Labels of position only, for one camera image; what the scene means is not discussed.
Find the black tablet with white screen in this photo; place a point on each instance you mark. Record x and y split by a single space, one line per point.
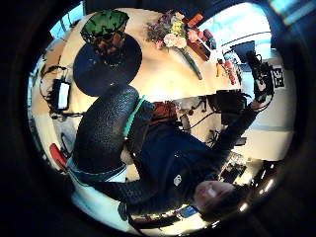
62 95

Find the orange box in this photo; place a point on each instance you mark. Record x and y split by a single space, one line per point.
195 19

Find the the person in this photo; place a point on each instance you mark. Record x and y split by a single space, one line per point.
171 161

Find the dark red box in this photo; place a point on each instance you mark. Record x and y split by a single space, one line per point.
201 47

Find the flower bouquet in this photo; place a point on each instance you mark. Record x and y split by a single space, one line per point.
173 36

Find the black monitor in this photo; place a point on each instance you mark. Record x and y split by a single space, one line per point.
244 50

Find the red bag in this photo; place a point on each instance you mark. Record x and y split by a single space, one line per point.
164 111

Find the black round mat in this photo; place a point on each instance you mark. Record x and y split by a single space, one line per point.
108 67

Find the red and yellow tool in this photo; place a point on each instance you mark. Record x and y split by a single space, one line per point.
229 70

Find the white marker cube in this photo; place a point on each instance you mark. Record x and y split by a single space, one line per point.
278 77

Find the black device box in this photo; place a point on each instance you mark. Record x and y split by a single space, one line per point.
230 105

